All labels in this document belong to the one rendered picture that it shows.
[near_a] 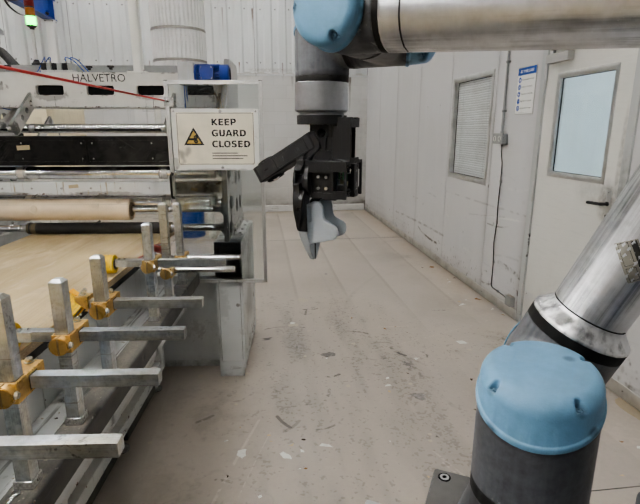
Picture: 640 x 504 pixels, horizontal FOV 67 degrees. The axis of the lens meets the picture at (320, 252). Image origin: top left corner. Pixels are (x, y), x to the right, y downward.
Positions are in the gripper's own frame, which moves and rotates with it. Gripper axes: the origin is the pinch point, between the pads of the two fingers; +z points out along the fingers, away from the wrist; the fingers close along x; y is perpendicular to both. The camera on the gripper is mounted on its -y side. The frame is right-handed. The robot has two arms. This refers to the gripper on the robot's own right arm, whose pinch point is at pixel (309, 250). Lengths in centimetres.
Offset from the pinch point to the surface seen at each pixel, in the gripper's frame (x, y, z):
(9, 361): -5, -68, 30
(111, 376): 7, -52, 36
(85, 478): 49, -119, 115
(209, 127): 162, -131, -19
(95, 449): -13, -36, 37
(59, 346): 15, -78, 37
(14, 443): -18, -49, 36
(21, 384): -3, -67, 36
